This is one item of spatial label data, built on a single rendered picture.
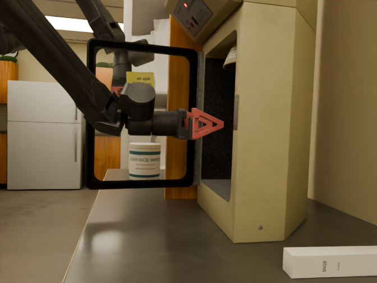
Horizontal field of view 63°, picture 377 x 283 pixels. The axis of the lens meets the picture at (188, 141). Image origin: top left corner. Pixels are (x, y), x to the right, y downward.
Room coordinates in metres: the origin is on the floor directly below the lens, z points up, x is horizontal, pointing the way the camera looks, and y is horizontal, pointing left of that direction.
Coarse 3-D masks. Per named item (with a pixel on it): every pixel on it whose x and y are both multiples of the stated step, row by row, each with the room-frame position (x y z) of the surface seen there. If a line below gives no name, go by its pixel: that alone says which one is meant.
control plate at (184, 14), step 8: (184, 0) 0.75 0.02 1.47; (192, 0) 0.71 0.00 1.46; (200, 0) 0.68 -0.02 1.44; (176, 8) 0.82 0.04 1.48; (184, 8) 0.78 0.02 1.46; (192, 8) 0.74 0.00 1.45; (208, 8) 0.68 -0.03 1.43; (176, 16) 0.86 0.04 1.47; (184, 16) 0.82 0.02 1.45; (200, 16) 0.74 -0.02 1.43; (208, 16) 0.71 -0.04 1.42; (184, 24) 0.86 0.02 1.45; (200, 24) 0.77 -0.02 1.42; (192, 32) 0.85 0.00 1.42
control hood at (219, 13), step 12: (168, 0) 0.82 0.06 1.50; (204, 0) 0.67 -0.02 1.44; (216, 0) 0.63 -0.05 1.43; (228, 0) 0.60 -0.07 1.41; (240, 0) 0.60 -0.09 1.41; (216, 12) 0.67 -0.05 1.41; (228, 12) 0.66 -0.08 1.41; (180, 24) 0.88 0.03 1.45; (216, 24) 0.73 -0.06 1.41; (192, 36) 0.88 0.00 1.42; (204, 36) 0.84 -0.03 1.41
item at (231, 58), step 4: (236, 44) 0.72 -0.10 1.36; (232, 48) 0.73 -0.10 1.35; (236, 48) 0.71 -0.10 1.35; (232, 52) 0.72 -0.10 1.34; (228, 56) 0.73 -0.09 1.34; (232, 56) 0.71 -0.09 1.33; (228, 60) 0.72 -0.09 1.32; (232, 60) 0.70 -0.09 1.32; (224, 64) 0.73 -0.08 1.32; (228, 64) 0.72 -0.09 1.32; (232, 64) 0.80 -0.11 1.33; (224, 68) 0.77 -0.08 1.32; (228, 68) 0.80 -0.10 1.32; (232, 68) 0.81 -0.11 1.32
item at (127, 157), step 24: (96, 72) 0.81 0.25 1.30; (120, 72) 0.83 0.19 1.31; (144, 72) 0.85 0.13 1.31; (168, 72) 0.87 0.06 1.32; (168, 96) 0.87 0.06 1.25; (96, 144) 0.81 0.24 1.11; (120, 144) 0.83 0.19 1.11; (144, 144) 0.85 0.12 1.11; (168, 144) 0.87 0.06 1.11; (96, 168) 0.81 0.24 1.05; (120, 168) 0.83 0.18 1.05; (144, 168) 0.85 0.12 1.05; (168, 168) 0.87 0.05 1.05
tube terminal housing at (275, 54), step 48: (288, 0) 0.61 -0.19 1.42; (240, 48) 0.60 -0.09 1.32; (288, 48) 0.62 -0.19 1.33; (240, 96) 0.60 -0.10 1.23; (288, 96) 0.62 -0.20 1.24; (240, 144) 0.60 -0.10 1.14; (288, 144) 0.62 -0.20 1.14; (240, 192) 0.60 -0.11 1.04; (288, 192) 0.63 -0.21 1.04; (240, 240) 0.60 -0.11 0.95
